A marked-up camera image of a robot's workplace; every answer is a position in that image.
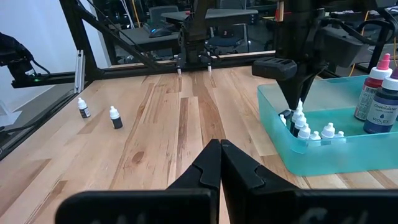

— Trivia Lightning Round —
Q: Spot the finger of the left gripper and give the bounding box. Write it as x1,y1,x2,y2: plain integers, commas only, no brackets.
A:
300,74,318,102
278,77,304,110

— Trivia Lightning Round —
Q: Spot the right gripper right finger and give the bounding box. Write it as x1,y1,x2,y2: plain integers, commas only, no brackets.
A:
220,139,398,224

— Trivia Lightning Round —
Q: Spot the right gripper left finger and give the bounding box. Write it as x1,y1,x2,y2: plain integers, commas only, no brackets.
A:
55,139,222,224

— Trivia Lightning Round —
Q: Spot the small yellow-green dropper bottle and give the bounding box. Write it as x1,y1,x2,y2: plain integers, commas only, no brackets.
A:
321,122,336,146

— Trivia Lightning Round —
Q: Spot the pink food coloring bottle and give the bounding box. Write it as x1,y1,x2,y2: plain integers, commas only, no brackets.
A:
353,53,393,121

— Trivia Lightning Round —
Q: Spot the violet food coloring bottle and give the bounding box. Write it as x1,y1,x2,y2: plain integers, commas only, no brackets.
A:
363,67,398,134

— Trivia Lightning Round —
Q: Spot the white globe lamp black stand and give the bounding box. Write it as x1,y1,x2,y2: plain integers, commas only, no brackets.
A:
251,0,299,81

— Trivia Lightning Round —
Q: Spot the blue seat office chair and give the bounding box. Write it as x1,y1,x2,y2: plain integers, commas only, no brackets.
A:
206,23,249,54

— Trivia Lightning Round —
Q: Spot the teal translucent plastic bin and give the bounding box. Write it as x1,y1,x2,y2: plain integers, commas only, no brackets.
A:
257,74,398,177

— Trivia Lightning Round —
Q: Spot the grey table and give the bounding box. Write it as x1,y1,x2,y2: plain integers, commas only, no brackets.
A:
161,8,259,29

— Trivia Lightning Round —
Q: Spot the black computer mouse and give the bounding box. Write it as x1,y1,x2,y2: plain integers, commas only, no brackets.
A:
148,26,174,39

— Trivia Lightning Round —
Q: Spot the grey office chair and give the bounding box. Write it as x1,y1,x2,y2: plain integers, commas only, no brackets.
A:
148,5,180,30

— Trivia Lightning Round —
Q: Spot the dark grey desk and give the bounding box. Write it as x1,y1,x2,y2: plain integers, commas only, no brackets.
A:
121,27,184,52

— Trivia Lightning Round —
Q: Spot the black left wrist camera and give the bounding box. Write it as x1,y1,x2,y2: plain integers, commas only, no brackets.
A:
319,26,365,68

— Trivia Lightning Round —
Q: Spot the silver aluminium bracket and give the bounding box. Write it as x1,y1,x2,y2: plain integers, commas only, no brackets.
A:
73,49,85,93

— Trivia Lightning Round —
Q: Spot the black camera with green light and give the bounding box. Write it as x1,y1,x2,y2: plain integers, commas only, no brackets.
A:
0,30,50,90

